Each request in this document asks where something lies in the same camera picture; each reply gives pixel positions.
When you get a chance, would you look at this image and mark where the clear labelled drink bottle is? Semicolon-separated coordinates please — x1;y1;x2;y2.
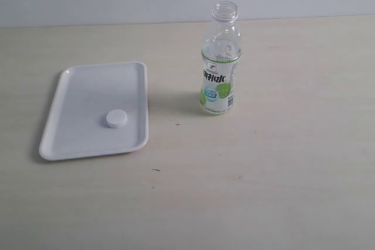
200;1;241;115

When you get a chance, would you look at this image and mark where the white bottle cap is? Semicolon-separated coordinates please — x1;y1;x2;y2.
105;109;128;128

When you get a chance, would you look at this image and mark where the white plastic tray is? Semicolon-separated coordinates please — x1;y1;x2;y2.
39;61;149;161

